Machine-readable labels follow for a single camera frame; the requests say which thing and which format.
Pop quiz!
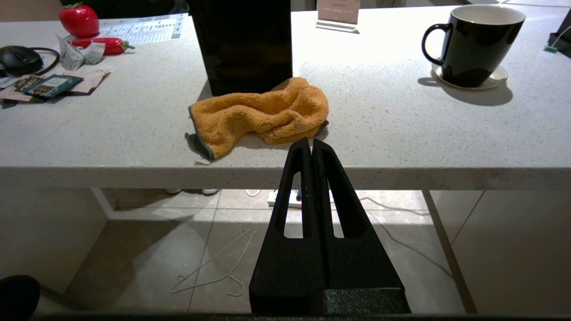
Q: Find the black mug white inside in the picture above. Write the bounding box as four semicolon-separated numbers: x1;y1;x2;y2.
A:
422;4;527;88

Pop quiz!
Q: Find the white wire hanger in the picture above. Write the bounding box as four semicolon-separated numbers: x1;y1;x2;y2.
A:
170;227;258;298

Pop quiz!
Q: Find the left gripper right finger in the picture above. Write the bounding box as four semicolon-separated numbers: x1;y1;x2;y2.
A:
311;139;405;290

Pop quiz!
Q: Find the crumpled white wrapper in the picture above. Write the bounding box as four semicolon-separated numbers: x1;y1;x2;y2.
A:
56;33;106;70

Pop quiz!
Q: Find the red toy tomato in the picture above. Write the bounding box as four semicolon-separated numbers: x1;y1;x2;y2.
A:
59;2;100;38

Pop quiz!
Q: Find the black compartment box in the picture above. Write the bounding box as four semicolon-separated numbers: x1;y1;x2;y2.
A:
554;8;571;58

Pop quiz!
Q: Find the black tissue box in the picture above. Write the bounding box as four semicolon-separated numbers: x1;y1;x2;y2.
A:
187;0;294;96

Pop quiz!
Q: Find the white round saucer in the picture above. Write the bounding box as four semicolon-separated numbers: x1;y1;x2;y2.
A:
431;64;509;91

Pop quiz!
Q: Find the black floor cable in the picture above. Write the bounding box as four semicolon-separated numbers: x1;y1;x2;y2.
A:
357;196;452;278

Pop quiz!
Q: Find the orange terry cloth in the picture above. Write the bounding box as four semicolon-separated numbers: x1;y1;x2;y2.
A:
185;77;330;161

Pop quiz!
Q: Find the dark green printed packet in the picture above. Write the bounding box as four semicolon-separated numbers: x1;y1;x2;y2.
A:
23;74;84;99

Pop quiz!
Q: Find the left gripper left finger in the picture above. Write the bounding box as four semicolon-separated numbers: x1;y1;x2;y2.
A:
249;137;324;315

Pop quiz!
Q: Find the white power strip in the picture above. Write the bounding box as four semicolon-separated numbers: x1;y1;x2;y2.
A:
267;189;304;209

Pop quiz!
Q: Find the black round floor object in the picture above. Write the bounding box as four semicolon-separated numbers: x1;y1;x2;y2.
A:
0;275;41;321

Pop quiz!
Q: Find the red toy chili pepper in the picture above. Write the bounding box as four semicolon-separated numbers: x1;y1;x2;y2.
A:
70;37;135;56

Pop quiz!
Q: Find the black computer mouse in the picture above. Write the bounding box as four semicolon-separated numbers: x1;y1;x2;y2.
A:
0;45;44;76

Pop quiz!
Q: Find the white printed menu sheet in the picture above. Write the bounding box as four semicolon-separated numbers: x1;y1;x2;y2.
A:
96;12;189;46

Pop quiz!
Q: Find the pink paper packet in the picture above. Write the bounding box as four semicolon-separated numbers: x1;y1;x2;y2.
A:
0;68;111;102

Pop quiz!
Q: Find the black mouse cable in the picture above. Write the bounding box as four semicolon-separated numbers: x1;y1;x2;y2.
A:
30;46;61;76

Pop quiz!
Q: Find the QR code table sign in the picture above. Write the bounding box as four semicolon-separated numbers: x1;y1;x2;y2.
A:
315;0;361;34

